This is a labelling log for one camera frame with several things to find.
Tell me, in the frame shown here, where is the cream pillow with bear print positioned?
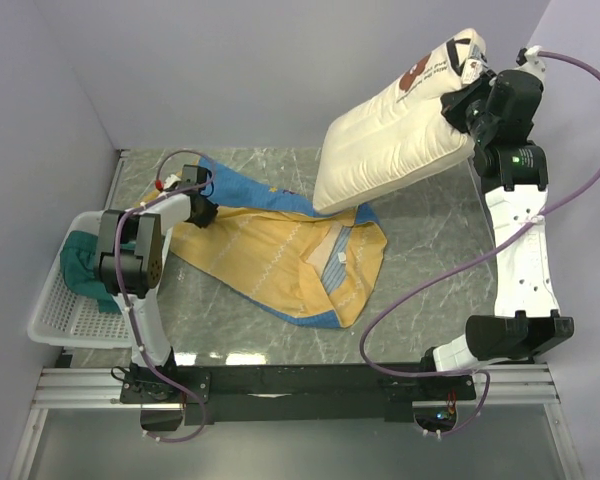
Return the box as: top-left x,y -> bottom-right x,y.
312,28 -> 486,214

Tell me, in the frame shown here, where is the blue and yellow pillowcase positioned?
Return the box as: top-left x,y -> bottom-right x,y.
170,164 -> 387,329

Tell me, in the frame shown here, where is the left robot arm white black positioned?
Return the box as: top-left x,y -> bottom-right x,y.
93,165 -> 218,402

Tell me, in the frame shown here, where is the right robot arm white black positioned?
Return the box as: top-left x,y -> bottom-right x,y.
418,69 -> 574,399

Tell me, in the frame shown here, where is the green cloth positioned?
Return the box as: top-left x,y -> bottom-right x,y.
59,230 -> 120,314

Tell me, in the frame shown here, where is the black base beam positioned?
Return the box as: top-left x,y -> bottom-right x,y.
111,363 -> 477,431

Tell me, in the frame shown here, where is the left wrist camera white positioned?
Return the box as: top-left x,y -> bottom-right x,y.
154,174 -> 181,192

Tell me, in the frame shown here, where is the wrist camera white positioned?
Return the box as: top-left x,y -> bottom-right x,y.
154,174 -> 181,192
516,45 -> 546,80

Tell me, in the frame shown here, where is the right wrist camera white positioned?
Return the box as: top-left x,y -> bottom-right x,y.
516,45 -> 546,80

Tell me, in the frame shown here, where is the aluminium rail frame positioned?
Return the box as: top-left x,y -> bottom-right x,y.
8,364 -> 585,479

